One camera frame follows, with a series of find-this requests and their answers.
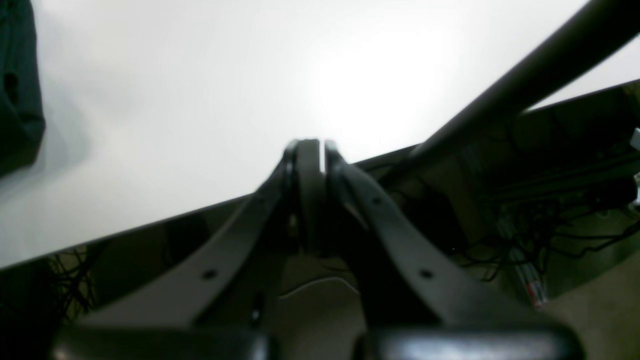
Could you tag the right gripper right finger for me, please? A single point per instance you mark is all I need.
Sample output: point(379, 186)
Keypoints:
point(419, 304)

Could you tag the black t-shirt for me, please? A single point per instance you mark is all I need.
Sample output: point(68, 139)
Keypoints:
point(22, 120)

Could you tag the black diagonal pole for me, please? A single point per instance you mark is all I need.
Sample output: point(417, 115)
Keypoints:
point(596, 32)

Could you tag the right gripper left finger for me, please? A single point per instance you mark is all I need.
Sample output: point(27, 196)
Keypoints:
point(213, 305)

